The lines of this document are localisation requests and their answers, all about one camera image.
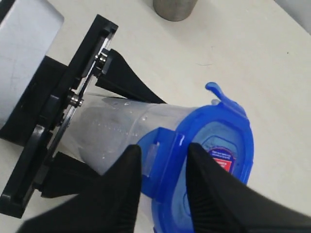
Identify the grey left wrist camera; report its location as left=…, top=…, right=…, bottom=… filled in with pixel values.
left=0, top=0, right=64, bottom=127

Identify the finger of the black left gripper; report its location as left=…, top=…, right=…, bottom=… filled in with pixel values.
left=94, top=49, right=165, bottom=104

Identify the stainless steel cup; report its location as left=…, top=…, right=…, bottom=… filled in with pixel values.
left=152, top=0, right=198, bottom=22

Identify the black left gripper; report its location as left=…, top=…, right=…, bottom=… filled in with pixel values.
left=0, top=15, right=118, bottom=212

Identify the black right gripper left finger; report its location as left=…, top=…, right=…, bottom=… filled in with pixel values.
left=18, top=145, right=142, bottom=233

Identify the clear tall plastic container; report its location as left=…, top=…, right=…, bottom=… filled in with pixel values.
left=65, top=93, right=207, bottom=229

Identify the blue snap-lock container lid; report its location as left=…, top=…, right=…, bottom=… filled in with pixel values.
left=138, top=82, right=254, bottom=233

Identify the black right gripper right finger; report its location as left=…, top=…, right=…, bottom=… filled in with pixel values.
left=186, top=143, right=311, bottom=233

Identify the white backdrop curtain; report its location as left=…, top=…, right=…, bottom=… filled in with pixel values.
left=275, top=0, right=311, bottom=34

